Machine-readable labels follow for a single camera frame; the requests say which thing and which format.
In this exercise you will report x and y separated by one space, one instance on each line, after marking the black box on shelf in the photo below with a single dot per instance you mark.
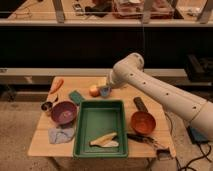
199 69

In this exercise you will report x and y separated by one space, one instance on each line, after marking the orange bowl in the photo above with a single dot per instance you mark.
142 122

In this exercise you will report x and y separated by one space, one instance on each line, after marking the small metal cup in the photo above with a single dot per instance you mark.
47 108

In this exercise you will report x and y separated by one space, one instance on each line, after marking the blue small cup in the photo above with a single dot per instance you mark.
105 91

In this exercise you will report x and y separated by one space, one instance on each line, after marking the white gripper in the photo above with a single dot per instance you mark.
102 82

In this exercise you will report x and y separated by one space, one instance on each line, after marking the yellow corn cob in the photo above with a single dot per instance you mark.
103 139

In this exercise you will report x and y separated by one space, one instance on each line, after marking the black power adapter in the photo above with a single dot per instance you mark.
195 136

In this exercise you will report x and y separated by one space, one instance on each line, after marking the wooden table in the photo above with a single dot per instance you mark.
40 145

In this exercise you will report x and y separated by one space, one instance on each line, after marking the peach apple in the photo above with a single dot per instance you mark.
94 91

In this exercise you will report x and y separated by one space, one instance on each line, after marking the orange carrot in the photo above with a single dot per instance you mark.
56 86

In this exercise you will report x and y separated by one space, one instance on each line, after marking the white banana peel piece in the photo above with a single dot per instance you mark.
111 144

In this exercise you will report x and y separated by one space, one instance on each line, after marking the grey blue cloth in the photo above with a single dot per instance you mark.
58 136

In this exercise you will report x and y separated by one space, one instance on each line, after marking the purple bowl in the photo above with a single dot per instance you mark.
64 112

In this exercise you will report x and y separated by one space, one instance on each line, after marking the green plastic tray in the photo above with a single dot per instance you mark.
97 118

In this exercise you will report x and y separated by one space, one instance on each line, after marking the clear plastic container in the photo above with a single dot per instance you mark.
161 9

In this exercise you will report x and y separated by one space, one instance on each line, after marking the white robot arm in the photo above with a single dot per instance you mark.
197 111

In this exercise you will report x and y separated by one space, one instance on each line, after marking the black eraser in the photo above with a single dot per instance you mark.
139 104

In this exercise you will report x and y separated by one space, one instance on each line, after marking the teal sponge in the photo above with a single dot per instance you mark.
76 97

